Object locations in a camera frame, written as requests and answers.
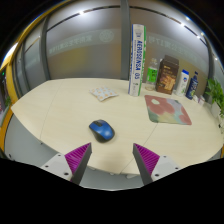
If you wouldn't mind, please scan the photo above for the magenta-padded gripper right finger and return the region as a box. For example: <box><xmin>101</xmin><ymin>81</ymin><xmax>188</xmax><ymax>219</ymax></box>
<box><xmin>132</xmin><ymin>142</ymin><xmax>182</xmax><ymax>186</ymax></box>

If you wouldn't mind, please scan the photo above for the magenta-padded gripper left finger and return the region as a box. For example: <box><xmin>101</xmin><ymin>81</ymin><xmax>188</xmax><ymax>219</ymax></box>
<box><xmin>40</xmin><ymin>142</ymin><xmax>93</xmax><ymax>186</ymax></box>

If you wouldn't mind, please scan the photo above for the blue and black computer mouse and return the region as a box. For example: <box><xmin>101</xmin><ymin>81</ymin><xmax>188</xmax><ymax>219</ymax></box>
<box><xmin>88</xmin><ymin>119</ymin><xmax>116</xmax><ymax>144</ymax></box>

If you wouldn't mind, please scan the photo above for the pastel floral mouse pad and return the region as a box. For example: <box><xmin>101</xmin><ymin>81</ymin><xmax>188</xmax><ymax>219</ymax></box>
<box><xmin>143</xmin><ymin>94</ymin><xmax>193</xmax><ymax>127</ymax></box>

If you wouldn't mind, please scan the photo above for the small patterned tissue pack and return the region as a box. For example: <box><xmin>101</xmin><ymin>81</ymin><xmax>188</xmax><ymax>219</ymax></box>
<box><xmin>88</xmin><ymin>85</ymin><xmax>120</xmax><ymax>103</ymax></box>

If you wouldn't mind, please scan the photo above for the small white jar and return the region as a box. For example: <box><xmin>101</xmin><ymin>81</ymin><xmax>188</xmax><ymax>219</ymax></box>
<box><xmin>198</xmin><ymin>95</ymin><xmax>207</xmax><ymax>107</ymax></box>

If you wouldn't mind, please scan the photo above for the white shampoo bottle blue cap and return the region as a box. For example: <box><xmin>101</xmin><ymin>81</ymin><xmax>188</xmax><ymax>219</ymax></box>
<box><xmin>175</xmin><ymin>68</ymin><xmax>191</xmax><ymax>98</ymax></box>

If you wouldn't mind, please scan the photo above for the clear bottle with green label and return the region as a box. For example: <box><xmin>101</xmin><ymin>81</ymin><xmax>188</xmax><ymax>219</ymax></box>
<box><xmin>144</xmin><ymin>57</ymin><xmax>160</xmax><ymax>92</ymax></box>

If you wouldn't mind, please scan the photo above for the brown cracker box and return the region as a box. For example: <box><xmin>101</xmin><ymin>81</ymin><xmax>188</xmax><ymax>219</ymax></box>
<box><xmin>154</xmin><ymin>54</ymin><xmax>181</xmax><ymax>96</ymax></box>

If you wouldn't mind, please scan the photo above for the dark blue pump bottle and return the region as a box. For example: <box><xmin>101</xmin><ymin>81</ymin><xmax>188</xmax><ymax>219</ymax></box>
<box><xmin>185</xmin><ymin>70</ymin><xmax>200</xmax><ymax>101</ymax></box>

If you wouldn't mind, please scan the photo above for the green potted plant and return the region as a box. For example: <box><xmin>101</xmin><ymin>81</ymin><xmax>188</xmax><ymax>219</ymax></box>
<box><xmin>204</xmin><ymin>77</ymin><xmax>224</xmax><ymax>118</ymax></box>

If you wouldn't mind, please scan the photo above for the tall white green shuttlecock tube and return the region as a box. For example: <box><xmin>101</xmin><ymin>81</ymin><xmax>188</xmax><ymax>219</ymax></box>
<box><xmin>127</xmin><ymin>23</ymin><xmax>148</xmax><ymax>98</ymax></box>

